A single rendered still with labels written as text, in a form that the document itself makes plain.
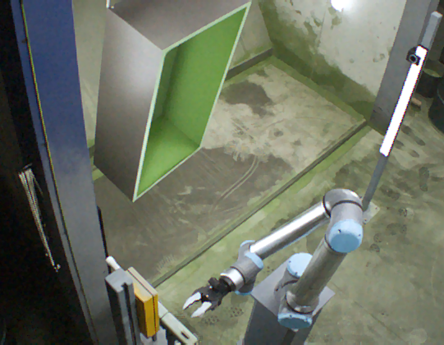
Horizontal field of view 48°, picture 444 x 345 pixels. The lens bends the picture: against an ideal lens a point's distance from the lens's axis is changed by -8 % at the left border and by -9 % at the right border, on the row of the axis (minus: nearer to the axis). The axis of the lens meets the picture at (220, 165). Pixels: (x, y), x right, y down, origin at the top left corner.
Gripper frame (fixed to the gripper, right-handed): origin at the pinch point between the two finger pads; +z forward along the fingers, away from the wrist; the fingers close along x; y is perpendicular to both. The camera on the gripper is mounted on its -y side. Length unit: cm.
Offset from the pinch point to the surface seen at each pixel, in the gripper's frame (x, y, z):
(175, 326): -3.3, -5.1, 10.3
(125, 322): -3.4, -35.1, 30.3
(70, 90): 47, -79, 9
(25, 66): 47, -95, 22
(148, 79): 80, -34, -48
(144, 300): -6, -46, 25
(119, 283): -2, -55, 29
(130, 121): 93, -1, -47
